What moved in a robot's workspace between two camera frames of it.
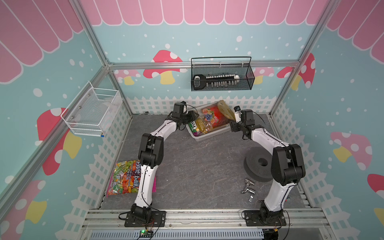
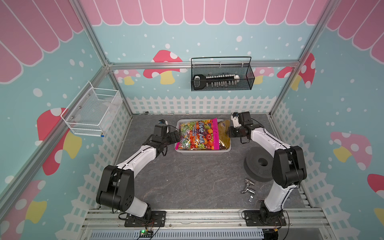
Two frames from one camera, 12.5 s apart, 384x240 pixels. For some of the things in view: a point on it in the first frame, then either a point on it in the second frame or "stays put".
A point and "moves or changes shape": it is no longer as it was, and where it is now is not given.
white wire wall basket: (91, 111) stays put
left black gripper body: (187, 117) -> (170, 139)
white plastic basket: (213, 117) -> (200, 152)
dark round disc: (257, 164) stays put
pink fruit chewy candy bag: (125, 177) moves or changes shape
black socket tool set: (200, 81) stays put
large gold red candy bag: (219, 114) -> (224, 140)
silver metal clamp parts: (251, 191) stays put
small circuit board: (144, 233) stays put
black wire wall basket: (219, 73) stays put
